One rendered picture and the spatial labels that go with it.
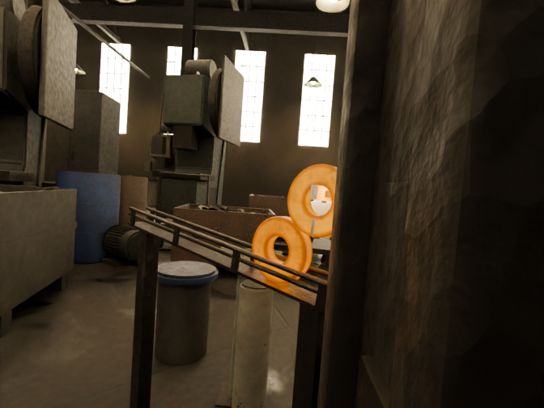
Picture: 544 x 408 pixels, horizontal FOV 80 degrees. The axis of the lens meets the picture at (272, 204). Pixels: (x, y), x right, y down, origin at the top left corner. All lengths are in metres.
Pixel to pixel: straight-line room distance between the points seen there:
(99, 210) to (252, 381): 2.66
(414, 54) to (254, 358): 1.08
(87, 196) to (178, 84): 2.93
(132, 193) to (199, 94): 2.31
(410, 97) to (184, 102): 5.53
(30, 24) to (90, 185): 1.39
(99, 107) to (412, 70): 4.99
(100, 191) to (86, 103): 1.96
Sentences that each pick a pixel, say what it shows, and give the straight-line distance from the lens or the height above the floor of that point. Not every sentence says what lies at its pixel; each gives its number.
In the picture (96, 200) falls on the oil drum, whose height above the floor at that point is 0.62.
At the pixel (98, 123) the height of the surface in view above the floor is 1.57.
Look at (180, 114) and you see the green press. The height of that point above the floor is 1.96.
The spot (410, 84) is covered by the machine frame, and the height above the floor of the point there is 0.93.
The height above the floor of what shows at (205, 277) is 0.42.
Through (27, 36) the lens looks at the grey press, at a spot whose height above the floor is 1.95.
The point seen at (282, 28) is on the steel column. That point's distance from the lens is 9.53.
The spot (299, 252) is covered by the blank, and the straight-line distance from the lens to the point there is 0.72.
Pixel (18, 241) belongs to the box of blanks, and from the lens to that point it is 2.20.
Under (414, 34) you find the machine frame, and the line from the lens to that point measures 0.26.
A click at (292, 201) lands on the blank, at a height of 0.83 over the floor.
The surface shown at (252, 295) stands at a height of 0.49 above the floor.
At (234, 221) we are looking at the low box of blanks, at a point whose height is 0.53.
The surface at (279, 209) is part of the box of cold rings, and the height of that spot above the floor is 0.58.
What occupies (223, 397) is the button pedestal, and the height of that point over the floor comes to 0.01.
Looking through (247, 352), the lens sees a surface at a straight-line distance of 1.20.
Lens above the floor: 0.86
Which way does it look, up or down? 3 degrees down
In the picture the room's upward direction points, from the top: 4 degrees clockwise
